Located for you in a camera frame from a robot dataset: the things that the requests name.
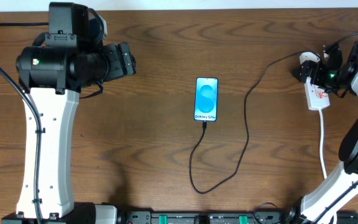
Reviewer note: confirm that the white power strip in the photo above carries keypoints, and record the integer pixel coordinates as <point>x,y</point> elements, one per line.
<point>317,98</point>

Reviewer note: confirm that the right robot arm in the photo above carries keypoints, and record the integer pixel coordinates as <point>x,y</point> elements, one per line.
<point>341,185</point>

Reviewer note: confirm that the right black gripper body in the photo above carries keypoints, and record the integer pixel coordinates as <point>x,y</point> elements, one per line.
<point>305,72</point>

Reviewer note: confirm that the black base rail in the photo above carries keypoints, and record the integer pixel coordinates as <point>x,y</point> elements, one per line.
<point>264,215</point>

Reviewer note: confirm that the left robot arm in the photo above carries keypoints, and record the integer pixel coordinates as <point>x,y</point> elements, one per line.
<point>52,73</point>

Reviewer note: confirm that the blue Galaxy smartphone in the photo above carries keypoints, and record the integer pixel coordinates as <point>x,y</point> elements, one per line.
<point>206,97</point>

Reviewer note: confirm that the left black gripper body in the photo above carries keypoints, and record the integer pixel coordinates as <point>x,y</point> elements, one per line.
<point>117,61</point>

